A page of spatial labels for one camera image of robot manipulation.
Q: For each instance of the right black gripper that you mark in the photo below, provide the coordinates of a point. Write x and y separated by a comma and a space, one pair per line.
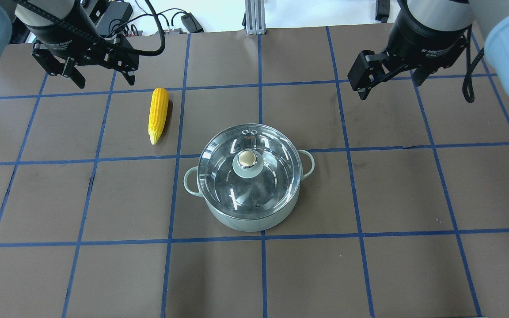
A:
422, 36

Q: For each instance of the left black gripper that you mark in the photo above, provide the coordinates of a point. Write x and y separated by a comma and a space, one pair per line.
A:
50, 34

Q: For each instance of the yellow corn cob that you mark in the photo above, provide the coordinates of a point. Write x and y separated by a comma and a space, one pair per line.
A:
157, 114

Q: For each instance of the glass pot lid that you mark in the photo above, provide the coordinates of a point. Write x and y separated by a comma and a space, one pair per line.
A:
249, 170

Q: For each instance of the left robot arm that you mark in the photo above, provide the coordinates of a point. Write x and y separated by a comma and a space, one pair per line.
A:
20, 12

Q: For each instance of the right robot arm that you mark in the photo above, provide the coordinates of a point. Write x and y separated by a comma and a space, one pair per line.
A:
492, 17

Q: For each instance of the pale green cooking pot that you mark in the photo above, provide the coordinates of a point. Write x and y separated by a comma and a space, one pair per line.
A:
249, 203

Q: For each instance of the black power adapter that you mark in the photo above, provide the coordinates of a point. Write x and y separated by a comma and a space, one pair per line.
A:
191, 23

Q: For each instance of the brown paper table mat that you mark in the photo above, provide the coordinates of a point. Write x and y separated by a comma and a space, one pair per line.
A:
274, 191

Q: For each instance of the aluminium frame post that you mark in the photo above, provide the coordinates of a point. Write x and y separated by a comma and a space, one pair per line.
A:
254, 17

